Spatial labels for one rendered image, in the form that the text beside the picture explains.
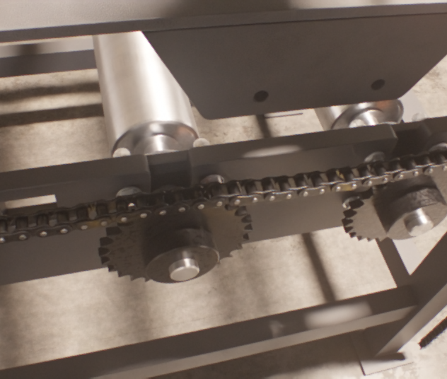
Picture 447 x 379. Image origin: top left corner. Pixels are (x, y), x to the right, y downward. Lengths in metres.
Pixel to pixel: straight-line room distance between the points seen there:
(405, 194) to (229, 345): 0.57
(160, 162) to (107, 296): 0.96
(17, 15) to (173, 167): 0.30
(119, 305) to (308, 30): 1.14
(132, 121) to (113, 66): 0.11
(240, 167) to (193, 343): 0.58
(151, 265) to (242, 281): 0.99
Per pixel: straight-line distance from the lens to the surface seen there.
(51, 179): 0.56
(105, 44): 0.77
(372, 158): 0.66
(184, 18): 0.36
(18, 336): 1.52
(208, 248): 0.57
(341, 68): 0.55
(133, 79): 0.69
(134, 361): 1.10
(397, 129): 0.70
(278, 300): 1.54
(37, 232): 0.53
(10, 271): 0.70
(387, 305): 1.23
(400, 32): 0.55
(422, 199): 0.66
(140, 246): 0.59
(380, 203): 0.66
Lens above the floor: 1.38
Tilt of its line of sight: 53 degrees down
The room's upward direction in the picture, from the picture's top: 11 degrees clockwise
